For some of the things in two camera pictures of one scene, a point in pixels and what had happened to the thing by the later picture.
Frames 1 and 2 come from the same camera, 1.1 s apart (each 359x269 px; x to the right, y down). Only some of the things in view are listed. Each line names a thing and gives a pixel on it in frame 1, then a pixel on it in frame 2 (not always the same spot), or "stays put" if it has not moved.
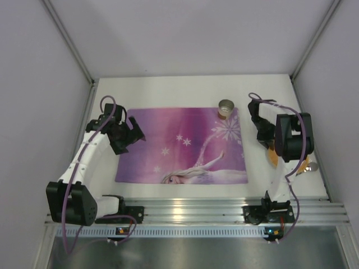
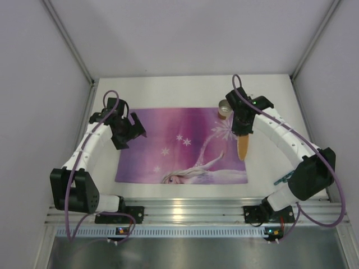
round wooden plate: [273, 156] to [242, 143]
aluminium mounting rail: [229, 211] stays put
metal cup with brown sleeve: [225, 106] stays put
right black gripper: [257, 114] to [242, 129]
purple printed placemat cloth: [184, 145] stays put
